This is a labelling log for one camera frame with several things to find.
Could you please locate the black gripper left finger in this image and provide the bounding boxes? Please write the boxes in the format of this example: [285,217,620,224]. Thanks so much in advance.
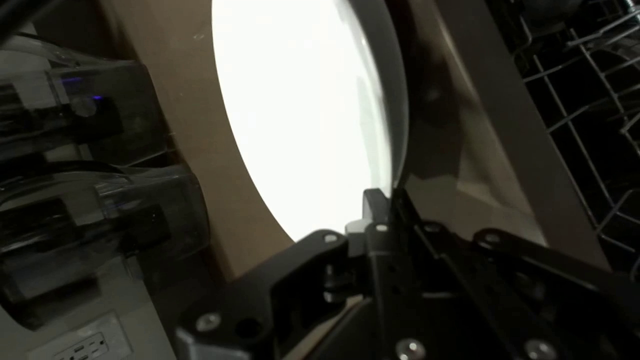
[173,187,401,360]

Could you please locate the wire dishwasher rack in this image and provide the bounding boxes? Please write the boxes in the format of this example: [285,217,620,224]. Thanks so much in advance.
[512,0,640,276]

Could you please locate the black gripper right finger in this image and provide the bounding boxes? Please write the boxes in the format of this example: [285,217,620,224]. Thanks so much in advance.
[392,187,640,360]

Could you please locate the white plate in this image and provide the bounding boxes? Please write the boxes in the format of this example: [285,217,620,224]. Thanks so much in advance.
[209,0,395,243]
[345,0,409,196]

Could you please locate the white wall outlet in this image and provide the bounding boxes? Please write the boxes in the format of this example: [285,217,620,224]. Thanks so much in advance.
[49,310,135,360]

